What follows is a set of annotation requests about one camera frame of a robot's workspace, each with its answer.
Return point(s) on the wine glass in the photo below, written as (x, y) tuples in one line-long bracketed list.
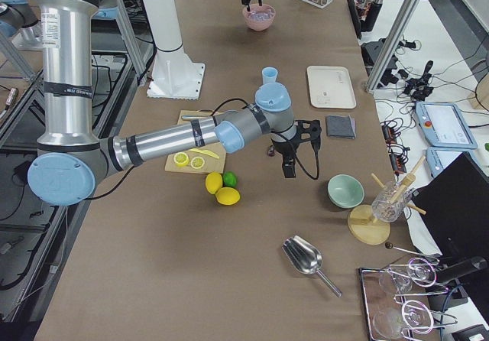
[(400, 278), (412, 319)]

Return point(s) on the aluminium frame post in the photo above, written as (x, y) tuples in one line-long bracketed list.
[(401, 21)]

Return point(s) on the pink bowl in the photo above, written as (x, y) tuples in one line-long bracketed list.
[(257, 25)]

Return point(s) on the lemon slice lower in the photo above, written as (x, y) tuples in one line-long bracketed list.
[(197, 162)]

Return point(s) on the lemon half upper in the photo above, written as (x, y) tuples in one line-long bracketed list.
[(181, 159)]

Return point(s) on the yellow lemon upper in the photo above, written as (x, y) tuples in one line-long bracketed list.
[(214, 182)]

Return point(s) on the blue teach pendant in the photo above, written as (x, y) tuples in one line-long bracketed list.
[(438, 159), (444, 126)]

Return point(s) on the clear textured glass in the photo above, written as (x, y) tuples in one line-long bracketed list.
[(384, 209)]

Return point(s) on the steel ice scoop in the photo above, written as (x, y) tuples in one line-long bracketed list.
[(307, 259)]

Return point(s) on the cream rabbit tray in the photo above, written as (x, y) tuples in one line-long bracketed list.
[(330, 87)]

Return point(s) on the yellow plastic knife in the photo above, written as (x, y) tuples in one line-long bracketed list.
[(205, 152)]

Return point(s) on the clear ice cubes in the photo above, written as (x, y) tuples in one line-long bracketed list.
[(261, 14)]

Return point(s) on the wooden cup stand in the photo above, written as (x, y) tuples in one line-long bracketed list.
[(361, 222)]

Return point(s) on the blue teach pendant upper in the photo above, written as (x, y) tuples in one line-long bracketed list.
[(444, 126)]

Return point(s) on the black monitor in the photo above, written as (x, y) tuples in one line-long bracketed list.
[(456, 205)]

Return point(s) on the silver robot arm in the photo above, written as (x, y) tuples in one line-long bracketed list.
[(80, 146)]

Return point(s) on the grey folded cloth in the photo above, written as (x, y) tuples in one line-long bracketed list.
[(340, 126)]

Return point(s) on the blue teach pendant lower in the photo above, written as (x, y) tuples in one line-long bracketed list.
[(438, 159)]

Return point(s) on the wine glass lower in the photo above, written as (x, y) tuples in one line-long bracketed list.
[(412, 319)]

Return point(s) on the green lime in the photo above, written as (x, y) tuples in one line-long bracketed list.
[(229, 179)]

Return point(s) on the black framed mirror tray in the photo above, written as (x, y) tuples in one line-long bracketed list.
[(375, 300)]

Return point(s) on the yellow lemon left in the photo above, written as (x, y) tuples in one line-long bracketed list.
[(227, 196)]

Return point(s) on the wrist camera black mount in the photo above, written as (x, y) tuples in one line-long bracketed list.
[(308, 131)]

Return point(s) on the light blue cup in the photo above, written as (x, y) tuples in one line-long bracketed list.
[(269, 75)]

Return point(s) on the yellow lemon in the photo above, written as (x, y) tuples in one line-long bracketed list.
[(227, 196), (214, 182)]

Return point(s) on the wine glass upper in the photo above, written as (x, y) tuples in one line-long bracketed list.
[(400, 278)]

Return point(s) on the steel muddler black tip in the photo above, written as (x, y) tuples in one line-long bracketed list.
[(194, 117)]

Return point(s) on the mint green bowl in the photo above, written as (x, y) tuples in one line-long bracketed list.
[(345, 191)]

